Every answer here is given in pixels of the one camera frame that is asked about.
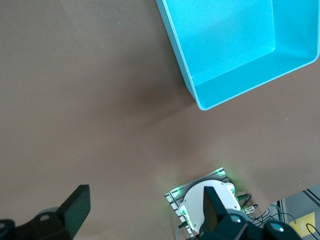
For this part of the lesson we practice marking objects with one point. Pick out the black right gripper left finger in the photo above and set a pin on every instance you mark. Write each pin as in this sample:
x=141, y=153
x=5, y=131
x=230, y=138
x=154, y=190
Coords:
x=72, y=212

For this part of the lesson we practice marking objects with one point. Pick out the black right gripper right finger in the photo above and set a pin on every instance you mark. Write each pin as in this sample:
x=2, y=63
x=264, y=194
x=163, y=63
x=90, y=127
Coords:
x=217, y=220

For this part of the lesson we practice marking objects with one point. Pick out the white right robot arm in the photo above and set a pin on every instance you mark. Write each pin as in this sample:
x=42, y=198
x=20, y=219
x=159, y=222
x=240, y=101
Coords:
x=195, y=200

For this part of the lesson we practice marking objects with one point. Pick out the yellow sticker plate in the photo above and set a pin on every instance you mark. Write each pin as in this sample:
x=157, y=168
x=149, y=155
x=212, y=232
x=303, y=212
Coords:
x=301, y=225

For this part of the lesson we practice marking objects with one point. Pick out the turquoise plastic bin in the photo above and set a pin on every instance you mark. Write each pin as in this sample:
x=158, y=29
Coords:
x=225, y=37

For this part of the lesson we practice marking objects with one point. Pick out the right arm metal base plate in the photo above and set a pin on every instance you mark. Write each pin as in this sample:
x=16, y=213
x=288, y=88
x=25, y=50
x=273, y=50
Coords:
x=175, y=197

